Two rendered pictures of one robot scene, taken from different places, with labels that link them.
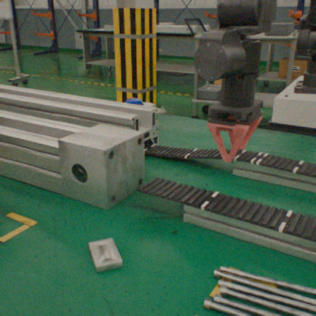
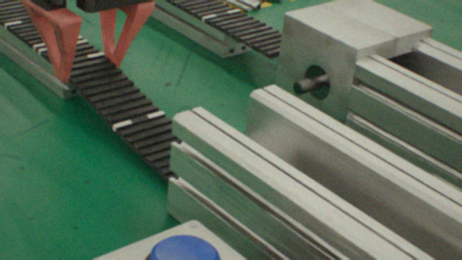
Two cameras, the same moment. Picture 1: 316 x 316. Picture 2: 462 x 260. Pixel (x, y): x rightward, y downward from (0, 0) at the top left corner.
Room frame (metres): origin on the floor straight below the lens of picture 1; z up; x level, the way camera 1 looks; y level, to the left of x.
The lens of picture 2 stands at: (1.30, 0.19, 1.16)
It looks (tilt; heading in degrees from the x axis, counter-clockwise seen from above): 29 degrees down; 196
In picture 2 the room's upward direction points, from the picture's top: 6 degrees clockwise
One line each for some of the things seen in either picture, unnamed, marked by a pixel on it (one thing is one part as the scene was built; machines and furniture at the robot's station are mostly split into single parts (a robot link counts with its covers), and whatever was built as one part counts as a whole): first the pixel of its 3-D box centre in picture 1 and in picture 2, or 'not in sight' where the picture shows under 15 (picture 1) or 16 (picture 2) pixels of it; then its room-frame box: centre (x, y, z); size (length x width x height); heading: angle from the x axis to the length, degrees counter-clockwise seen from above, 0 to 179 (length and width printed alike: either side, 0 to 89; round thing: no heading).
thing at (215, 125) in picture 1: (231, 135); (101, 23); (0.62, -0.13, 0.85); 0.07 x 0.07 x 0.09; 59
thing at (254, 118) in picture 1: (237, 130); (75, 28); (0.64, -0.14, 0.85); 0.07 x 0.07 x 0.09; 59
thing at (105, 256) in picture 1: (104, 254); not in sight; (0.37, 0.06, 0.78); 0.05 x 0.03 x 0.01; 20
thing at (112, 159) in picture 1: (108, 161); (341, 71); (0.56, 0.08, 0.83); 0.12 x 0.09 x 0.10; 149
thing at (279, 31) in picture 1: (239, 73); not in sight; (3.74, -0.80, 0.50); 1.03 x 0.55 x 1.01; 70
